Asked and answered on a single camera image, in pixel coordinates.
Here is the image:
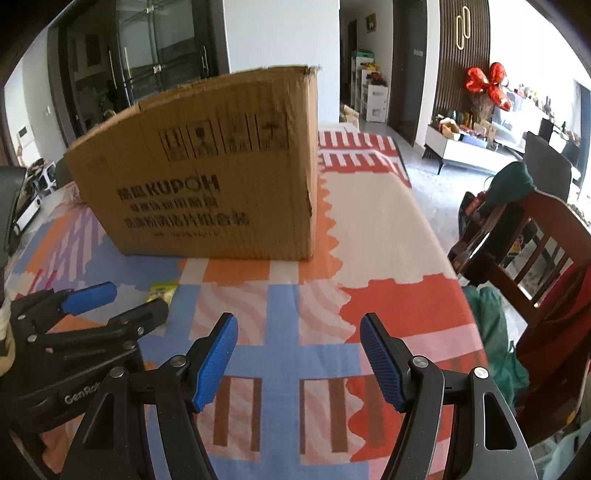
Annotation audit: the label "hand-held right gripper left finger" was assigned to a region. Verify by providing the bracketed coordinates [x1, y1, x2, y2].
[60, 312, 240, 480]

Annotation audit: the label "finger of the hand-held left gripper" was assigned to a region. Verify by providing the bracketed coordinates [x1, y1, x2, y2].
[28, 298, 169, 356]
[9, 281, 118, 333]

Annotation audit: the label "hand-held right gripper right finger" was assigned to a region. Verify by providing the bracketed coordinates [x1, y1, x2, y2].
[359, 312, 539, 480]

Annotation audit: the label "green yellow candy packet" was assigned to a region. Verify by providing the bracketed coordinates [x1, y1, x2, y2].
[147, 282, 177, 305]

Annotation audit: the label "brown cardboard box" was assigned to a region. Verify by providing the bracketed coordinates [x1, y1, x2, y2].
[64, 65, 320, 263]

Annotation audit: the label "white kitchen appliance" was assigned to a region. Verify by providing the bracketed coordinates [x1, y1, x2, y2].
[14, 200, 44, 232]

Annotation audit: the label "teal cloth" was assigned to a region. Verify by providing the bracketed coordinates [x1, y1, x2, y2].
[462, 284, 529, 407]

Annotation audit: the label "dark grey dining chair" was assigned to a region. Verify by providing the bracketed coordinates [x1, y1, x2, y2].
[53, 157, 73, 190]

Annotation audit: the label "brown wooden chair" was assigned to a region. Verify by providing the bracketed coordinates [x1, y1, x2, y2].
[448, 189, 591, 448]

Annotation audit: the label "red cloth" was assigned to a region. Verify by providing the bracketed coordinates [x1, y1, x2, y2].
[515, 263, 591, 416]

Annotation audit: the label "dark green garment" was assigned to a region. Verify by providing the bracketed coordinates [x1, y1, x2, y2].
[485, 161, 536, 206]

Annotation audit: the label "white low cabinet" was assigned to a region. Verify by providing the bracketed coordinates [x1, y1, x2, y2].
[424, 124, 527, 175]

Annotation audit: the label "cardboard boxes on floor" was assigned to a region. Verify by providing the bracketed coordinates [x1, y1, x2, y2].
[339, 104, 361, 130]

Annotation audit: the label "black framed glass door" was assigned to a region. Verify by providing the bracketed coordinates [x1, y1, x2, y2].
[46, 0, 229, 148]

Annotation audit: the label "white shelf unit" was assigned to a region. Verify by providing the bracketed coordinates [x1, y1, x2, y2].
[351, 50, 389, 123]

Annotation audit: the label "dark grey armchair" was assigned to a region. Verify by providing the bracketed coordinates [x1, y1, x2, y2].
[524, 131, 585, 204]

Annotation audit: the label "red foil balloon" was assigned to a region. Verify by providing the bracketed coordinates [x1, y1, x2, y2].
[465, 61, 513, 112]

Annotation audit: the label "gold wall ornament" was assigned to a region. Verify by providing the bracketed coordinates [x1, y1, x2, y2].
[455, 14, 472, 51]

